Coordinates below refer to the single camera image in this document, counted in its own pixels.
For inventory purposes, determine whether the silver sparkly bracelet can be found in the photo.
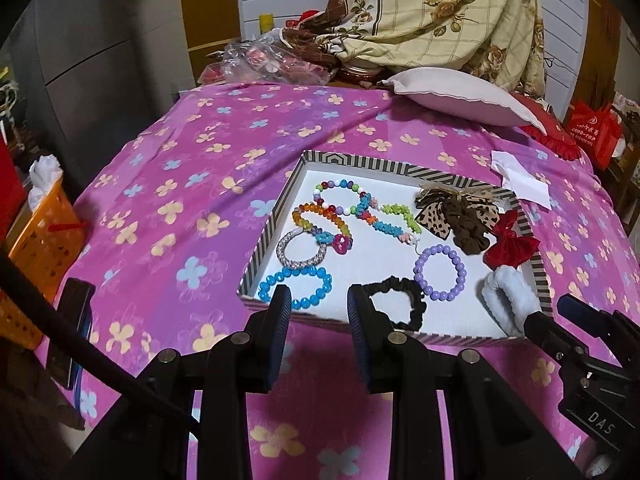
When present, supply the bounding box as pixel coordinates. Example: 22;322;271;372
276;227;326;267

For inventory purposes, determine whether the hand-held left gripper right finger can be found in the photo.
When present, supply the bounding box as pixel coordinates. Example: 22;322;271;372
347;284;583;480

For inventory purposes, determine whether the purple bead bracelet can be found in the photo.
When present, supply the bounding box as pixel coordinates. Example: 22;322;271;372
414;244;468;302

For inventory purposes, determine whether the brown scrunchie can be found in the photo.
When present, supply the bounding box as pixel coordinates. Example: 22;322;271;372
445;195;493;255

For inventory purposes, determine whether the small pink blue ornament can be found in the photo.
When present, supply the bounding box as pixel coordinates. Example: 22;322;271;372
316;231;354;253

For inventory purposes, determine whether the black cable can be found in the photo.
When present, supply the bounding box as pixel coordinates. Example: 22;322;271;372
0;245;201;426

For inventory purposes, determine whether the black scrunchie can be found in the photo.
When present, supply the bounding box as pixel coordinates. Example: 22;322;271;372
361;276;427;332

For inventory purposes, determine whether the clear plastic bag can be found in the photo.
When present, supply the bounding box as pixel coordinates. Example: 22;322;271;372
220;27;341;86

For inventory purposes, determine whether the blue green red bracelet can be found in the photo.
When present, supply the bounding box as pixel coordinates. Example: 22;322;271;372
356;192;423;247

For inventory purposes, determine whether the red box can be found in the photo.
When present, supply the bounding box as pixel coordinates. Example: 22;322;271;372
0;140;26;241

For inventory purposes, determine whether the grey cabinet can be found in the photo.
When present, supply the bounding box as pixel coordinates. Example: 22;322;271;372
10;0;201;196

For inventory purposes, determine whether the red gift bag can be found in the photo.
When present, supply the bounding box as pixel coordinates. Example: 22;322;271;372
565;101;623;171

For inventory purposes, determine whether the black smartphone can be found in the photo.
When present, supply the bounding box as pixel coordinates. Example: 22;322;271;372
47;277;96;392

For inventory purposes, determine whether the multicolour round bead bracelet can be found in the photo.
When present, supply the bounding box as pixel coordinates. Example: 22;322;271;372
314;178;373;211

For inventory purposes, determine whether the brown wooden door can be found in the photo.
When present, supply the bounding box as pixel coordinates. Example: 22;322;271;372
177;0;243;51

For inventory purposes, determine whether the orange plastic basket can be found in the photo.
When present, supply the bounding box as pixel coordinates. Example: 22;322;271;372
0;175;86;351

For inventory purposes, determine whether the leopard print bow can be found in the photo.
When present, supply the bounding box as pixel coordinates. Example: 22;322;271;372
414;183;501;240

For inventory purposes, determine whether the orange rainbow bead bracelet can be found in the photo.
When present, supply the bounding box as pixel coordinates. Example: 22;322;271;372
291;201;351;241

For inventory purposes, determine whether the blue bead bracelet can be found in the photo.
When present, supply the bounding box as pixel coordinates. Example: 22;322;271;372
257;266;333;311

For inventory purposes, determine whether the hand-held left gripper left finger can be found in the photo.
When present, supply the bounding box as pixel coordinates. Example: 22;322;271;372
65;284;293;480

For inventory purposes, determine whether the white fluffy scrunchie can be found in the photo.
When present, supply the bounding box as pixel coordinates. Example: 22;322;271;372
480;266;543;337

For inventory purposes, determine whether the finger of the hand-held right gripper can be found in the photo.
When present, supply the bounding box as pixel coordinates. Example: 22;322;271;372
522;310;577;367
556;293;632;357

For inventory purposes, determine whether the red satin bow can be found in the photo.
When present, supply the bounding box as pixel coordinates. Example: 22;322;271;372
482;210;542;268

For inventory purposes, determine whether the beige floral quilt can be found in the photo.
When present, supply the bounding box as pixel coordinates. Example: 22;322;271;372
280;0;548;98

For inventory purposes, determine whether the striped rim white tray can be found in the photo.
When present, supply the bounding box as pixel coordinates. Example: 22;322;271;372
236;150;555;347

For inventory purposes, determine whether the white pillow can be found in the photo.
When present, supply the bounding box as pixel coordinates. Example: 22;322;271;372
377;66;548;136

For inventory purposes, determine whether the white crumpled bag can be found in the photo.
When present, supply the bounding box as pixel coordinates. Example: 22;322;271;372
27;156;65;211

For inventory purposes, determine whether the red fringed cushion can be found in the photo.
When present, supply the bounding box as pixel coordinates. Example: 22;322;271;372
510;91;581;161

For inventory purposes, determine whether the pink floral bedsheet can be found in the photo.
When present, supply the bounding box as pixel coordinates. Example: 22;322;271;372
47;82;631;480

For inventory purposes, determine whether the white folded paper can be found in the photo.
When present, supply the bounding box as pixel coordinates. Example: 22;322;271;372
491;150;551;207

